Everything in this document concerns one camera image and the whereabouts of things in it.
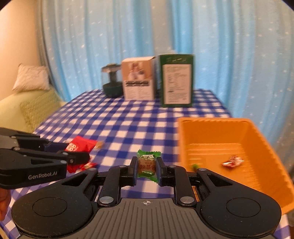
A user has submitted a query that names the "light green sofa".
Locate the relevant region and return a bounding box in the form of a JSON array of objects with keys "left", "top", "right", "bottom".
[{"left": 0, "top": 87, "right": 67, "bottom": 134}]

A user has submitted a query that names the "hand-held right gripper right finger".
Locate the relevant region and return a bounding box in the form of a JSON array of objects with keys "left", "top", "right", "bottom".
[{"left": 157, "top": 158, "right": 232, "bottom": 207}]

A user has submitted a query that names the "red snack packet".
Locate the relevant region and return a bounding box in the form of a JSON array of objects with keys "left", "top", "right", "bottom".
[{"left": 64, "top": 135, "right": 96, "bottom": 173}]

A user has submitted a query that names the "beige carton box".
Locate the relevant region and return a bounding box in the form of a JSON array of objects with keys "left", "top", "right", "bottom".
[{"left": 121, "top": 56, "right": 158, "bottom": 101}]

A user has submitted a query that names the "small red wrapped candy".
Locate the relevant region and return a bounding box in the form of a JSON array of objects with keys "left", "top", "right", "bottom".
[{"left": 79, "top": 161, "right": 98, "bottom": 172}]

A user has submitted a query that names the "blue star-print curtain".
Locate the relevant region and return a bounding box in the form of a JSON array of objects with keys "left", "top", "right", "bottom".
[{"left": 38, "top": 0, "right": 294, "bottom": 166}]

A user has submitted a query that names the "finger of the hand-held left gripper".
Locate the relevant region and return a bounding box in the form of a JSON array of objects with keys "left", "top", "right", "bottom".
[
  {"left": 0, "top": 127, "right": 70, "bottom": 152},
  {"left": 0, "top": 147, "right": 90, "bottom": 170}
]

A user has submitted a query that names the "green carton box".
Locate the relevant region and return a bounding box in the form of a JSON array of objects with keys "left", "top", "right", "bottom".
[{"left": 157, "top": 54, "right": 195, "bottom": 108}]

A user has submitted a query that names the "orange plastic tray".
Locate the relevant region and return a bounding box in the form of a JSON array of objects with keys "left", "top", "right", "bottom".
[{"left": 177, "top": 117, "right": 291, "bottom": 215}]

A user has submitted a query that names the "person's left hand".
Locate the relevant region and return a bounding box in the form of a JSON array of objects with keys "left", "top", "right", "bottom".
[{"left": 0, "top": 188, "right": 12, "bottom": 221}]

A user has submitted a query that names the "green chevron cushion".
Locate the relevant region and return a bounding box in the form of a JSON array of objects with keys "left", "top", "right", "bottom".
[{"left": 19, "top": 91, "right": 67, "bottom": 132}]

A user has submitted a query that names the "white pillow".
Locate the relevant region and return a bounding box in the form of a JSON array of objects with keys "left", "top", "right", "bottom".
[{"left": 12, "top": 64, "right": 51, "bottom": 92}]

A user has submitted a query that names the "dark green glass container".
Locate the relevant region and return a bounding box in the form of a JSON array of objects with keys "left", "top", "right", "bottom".
[{"left": 102, "top": 64, "right": 123, "bottom": 98}]

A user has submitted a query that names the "blue white checkered tablecloth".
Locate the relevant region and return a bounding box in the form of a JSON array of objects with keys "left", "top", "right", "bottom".
[{"left": 0, "top": 88, "right": 294, "bottom": 239}]

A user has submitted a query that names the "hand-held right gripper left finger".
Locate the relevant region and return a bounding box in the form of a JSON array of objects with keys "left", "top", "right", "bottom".
[{"left": 61, "top": 157, "right": 138, "bottom": 208}]

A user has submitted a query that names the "red and white wrapped candy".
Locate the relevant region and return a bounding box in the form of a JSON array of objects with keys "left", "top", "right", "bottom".
[{"left": 221, "top": 155, "right": 244, "bottom": 170}]

